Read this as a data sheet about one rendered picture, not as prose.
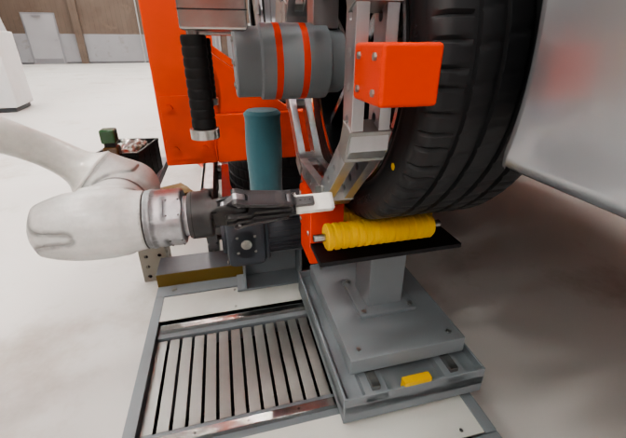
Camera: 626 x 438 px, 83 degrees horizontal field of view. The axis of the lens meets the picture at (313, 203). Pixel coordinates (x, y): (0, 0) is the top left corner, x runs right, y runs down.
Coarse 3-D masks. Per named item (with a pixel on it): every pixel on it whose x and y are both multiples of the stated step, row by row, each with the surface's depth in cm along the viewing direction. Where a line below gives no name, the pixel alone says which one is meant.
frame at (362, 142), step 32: (288, 0) 83; (352, 0) 44; (384, 0) 44; (352, 32) 46; (384, 32) 46; (352, 64) 47; (352, 96) 48; (352, 128) 50; (384, 128) 51; (320, 160) 87; (352, 160) 54; (320, 192) 70; (352, 192) 67
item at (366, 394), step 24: (312, 288) 116; (312, 312) 103; (336, 360) 90; (432, 360) 88; (456, 360) 90; (336, 384) 83; (360, 384) 82; (384, 384) 81; (408, 384) 80; (432, 384) 82; (456, 384) 85; (480, 384) 87; (360, 408) 80; (384, 408) 82
